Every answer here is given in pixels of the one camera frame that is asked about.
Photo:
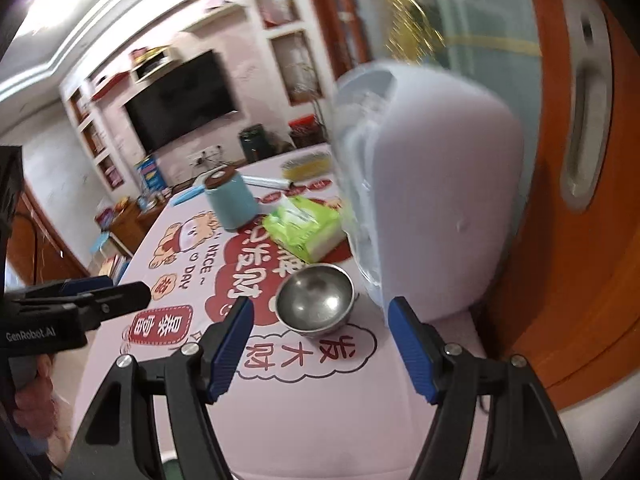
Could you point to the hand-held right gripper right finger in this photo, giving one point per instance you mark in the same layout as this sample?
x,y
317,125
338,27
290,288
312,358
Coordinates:
x,y
412,355

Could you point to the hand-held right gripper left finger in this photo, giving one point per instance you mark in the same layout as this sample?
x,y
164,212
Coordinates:
x,y
230,355

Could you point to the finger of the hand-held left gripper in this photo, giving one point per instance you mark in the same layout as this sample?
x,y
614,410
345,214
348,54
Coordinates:
x,y
85,285
125,296

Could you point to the small steel bowl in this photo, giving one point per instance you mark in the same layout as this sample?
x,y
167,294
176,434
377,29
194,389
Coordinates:
x,y
315,300

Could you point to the person's left hand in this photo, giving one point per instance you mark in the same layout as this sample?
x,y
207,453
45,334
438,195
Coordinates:
x,y
32,400

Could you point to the stack of books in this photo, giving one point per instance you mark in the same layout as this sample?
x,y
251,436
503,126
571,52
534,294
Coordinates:
x,y
115,266

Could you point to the light blue round stool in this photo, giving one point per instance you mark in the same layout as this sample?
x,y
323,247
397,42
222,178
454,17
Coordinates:
x,y
101,242

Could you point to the brown wooden door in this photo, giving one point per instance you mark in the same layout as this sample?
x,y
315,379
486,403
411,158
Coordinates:
x,y
45,255

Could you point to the red snack box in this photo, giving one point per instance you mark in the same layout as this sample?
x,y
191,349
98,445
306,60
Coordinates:
x,y
106,217

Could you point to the wooden television cabinet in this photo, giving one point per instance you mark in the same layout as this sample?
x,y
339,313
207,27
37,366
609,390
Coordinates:
x,y
135,225

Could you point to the printed pink tablecloth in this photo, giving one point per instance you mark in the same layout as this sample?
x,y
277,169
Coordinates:
x,y
310,410

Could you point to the blue box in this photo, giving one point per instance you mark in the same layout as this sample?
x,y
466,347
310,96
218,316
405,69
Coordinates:
x,y
150,172

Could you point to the teal canister with brown lid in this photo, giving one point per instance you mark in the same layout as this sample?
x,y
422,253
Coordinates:
x,y
230,205

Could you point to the green tissue pack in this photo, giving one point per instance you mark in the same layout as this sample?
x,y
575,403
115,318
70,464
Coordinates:
x,y
300,232

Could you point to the cling film roll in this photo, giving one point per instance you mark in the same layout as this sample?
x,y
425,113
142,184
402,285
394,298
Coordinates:
x,y
265,181

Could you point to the black television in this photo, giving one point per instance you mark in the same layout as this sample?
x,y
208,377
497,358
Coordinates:
x,y
180,102

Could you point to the orange sliding door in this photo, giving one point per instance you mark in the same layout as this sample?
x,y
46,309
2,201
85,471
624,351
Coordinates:
x,y
600,260

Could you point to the gold hanging ornament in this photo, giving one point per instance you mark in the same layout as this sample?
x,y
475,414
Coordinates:
x,y
405,25

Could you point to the red wall shelf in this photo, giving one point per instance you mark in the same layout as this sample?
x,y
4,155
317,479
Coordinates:
x,y
109,85

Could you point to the white wall shelf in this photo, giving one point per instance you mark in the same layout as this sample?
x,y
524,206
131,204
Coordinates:
x,y
152,65

